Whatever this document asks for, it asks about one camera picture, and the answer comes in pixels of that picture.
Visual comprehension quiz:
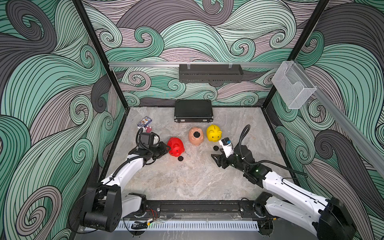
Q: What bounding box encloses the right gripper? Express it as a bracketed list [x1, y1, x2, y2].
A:
[210, 147, 247, 174]

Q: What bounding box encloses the red piggy bank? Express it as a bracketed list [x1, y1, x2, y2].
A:
[167, 138, 185, 157]

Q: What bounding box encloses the pink piggy bank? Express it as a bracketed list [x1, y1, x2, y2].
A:
[189, 127, 204, 146]

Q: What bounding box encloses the black plug front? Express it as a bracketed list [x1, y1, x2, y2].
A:
[193, 131, 201, 139]

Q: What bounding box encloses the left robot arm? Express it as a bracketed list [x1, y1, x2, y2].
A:
[79, 142, 171, 232]

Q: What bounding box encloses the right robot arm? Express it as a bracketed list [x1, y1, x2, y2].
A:
[211, 146, 357, 240]

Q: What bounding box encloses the yellow piggy bank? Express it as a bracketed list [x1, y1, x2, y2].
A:
[206, 125, 222, 142]

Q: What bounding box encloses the card box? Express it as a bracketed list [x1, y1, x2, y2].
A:
[138, 116, 152, 128]

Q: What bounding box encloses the black case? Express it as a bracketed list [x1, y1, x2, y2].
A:
[174, 100, 214, 123]

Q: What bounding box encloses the clear plastic holder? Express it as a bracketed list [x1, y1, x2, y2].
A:
[272, 61, 317, 110]

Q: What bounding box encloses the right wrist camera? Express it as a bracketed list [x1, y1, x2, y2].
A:
[219, 138, 234, 158]

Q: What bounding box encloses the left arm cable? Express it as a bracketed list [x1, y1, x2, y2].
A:
[135, 127, 163, 166]

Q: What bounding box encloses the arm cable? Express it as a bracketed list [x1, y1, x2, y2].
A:
[238, 124, 308, 178]
[135, 127, 163, 166]

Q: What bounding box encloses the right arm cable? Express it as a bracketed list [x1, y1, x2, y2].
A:
[238, 124, 308, 178]

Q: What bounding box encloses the white cable duct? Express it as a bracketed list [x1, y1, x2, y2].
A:
[116, 220, 259, 232]

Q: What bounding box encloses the black wall shelf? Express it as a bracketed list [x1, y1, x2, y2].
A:
[179, 65, 244, 85]

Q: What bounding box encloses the aluminium rail back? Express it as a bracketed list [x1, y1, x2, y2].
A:
[108, 61, 282, 69]

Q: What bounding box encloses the aluminium rail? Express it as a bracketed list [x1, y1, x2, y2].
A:
[108, 61, 282, 69]
[295, 62, 384, 175]

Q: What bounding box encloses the aluminium rail right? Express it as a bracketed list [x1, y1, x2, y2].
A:
[295, 62, 384, 175]

